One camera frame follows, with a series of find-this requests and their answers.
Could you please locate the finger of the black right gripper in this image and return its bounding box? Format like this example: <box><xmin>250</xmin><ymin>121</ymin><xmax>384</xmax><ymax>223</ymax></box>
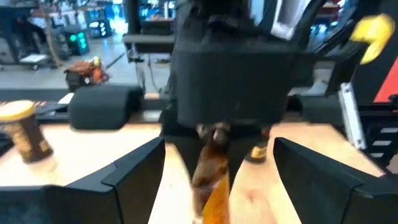
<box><xmin>228</xmin><ymin>127</ymin><xmax>265</xmax><ymax>184</ymax></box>
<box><xmin>161</xmin><ymin>124</ymin><xmax>203</xmax><ymax>184</ymax></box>

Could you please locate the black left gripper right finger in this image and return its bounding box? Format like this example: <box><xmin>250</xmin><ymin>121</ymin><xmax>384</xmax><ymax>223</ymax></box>
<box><xmin>273</xmin><ymin>137</ymin><xmax>398</xmax><ymax>224</ymax></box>

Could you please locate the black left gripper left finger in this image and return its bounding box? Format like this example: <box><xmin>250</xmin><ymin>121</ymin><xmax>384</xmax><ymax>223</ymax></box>
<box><xmin>0</xmin><ymin>136</ymin><xmax>167</xmax><ymax>224</ymax></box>

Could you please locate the brown orange seasoning packet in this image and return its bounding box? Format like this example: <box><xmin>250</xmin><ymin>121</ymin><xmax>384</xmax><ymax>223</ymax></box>
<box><xmin>191</xmin><ymin>123</ymin><xmax>231</xmax><ymax>224</ymax></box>

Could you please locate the brown orange bundle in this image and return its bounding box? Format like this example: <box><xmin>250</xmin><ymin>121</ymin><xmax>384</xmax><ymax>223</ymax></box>
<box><xmin>63</xmin><ymin>57</ymin><xmax>110</xmax><ymax>91</ymax></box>

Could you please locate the red panel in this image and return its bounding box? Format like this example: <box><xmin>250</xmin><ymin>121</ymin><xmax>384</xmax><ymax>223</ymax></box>
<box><xmin>373</xmin><ymin>55</ymin><xmax>398</xmax><ymax>103</ymax></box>

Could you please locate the green lit computer tower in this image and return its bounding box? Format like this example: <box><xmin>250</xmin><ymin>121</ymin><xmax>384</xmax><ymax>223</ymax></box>
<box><xmin>63</xmin><ymin>24</ymin><xmax>91</xmax><ymax>57</ymax></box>

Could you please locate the yellow bulky object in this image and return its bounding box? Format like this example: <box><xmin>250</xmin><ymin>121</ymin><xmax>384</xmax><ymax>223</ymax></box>
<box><xmin>349</xmin><ymin>14</ymin><xmax>396</xmax><ymax>65</ymax></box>

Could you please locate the white low cart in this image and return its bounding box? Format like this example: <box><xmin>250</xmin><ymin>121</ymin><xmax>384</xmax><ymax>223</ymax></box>
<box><xmin>18</xmin><ymin>53</ymin><xmax>49</xmax><ymax>71</ymax></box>

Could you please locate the silver aluminium bracket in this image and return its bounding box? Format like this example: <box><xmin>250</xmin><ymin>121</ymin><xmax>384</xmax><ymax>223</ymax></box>
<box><xmin>338</xmin><ymin>82</ymin><xmax>367</xmax><ymax>151</ymax></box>

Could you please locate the black aluminium table frame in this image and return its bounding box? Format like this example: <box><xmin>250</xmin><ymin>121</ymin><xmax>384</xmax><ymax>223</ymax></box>
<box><xmin>0</xmin><ymin>88</ymin><xmax>175</xmax><ymax>102</ymax></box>

